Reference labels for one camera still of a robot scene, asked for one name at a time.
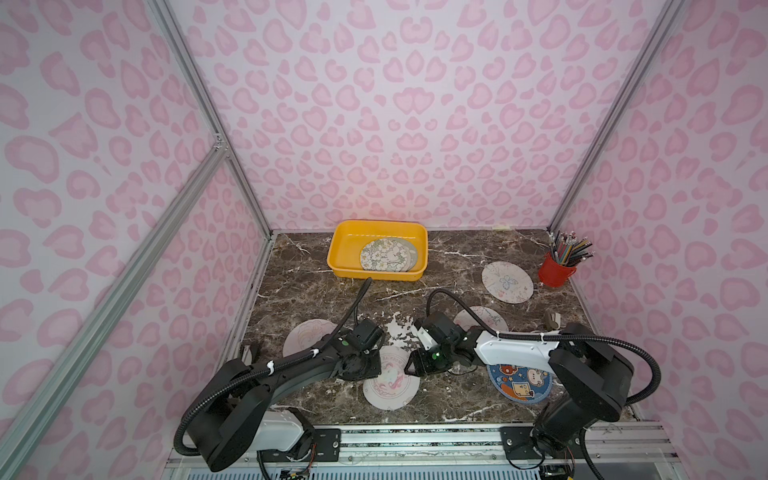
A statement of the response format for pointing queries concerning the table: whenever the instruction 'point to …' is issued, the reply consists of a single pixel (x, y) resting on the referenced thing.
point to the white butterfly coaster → (508, 282)
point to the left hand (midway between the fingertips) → (378, 370)
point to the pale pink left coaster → (306, 334)
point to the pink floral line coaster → (467, 320)
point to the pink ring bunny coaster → (394, 388)
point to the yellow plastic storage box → (350, 236)
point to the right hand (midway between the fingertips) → (414, 371)
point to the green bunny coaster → (410, 256)
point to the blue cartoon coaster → (518, 383)
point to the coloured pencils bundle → (567, 250)
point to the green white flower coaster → (385, 255)
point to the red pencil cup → (554, 274)
